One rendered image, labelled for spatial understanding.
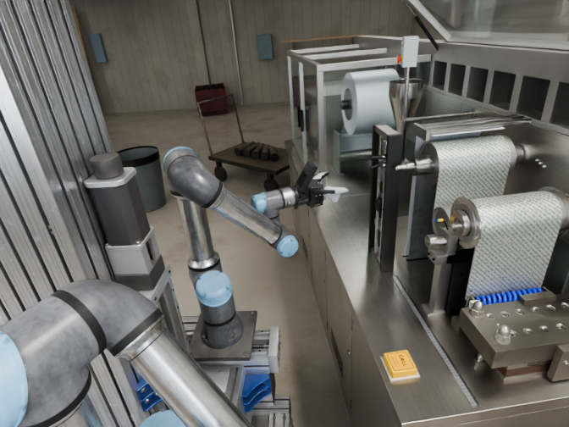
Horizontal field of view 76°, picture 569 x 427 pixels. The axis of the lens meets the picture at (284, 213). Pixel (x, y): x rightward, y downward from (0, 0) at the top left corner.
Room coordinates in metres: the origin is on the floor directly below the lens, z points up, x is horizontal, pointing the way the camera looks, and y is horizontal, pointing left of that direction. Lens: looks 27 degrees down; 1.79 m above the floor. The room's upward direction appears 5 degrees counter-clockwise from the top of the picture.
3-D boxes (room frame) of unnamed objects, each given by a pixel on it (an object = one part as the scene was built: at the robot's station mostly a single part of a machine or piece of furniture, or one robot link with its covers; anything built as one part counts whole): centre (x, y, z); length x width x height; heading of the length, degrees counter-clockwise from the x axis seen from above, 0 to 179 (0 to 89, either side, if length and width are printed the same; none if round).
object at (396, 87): (1.61, -0.56, 1.50); 0.14 x 0.14 x 0.06
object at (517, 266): (0.83, -0.63, 1.11); 0.23 x 0.01 x 0.18; 94
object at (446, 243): (0.92, -0.47, 1.05); 0.06 x 0.05 x 0.31; 94
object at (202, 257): (1.11, 0.30, 1.19); 0.15 x 0.12 x 0.55; 21
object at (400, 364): (0.71, -0.29, 0.91); 0.07 x 0.07 x 0.02; 4
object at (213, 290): (0.99, 0.26, 0.98); 0.13 x 0.12 x 0.14; 21
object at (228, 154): (4.48, 0.30, 0.50); 1.27 x 0.74 x 1.00; 52
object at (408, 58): (1.44, -0.50, 1.66); 0.07 x 0.07 x 0.10; 77
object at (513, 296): (0.81, -0.64, 1.03); 0.21 x 0.04 x 0.03; 94
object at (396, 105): (1.61, -0.56, 1.19); 0.14 x 0.14 x 0.57
